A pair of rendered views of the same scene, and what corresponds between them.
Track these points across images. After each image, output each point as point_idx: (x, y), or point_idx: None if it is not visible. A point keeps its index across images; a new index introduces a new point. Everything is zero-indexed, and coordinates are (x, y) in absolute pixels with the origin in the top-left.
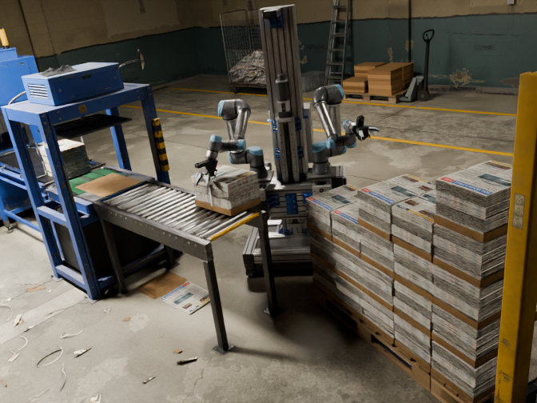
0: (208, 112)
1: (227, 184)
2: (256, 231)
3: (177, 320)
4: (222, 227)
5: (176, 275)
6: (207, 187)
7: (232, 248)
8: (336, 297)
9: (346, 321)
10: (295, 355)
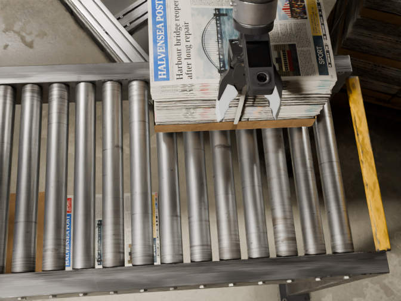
0: None
1: (333, 76)
2: (101, 15)
3: (153, 294)
4: (336, 177)
5: (13, 196)
6: (277, 116)
7: (40, 58)
8: (394, 98)
9: (397, 115)
10: (397, 224)
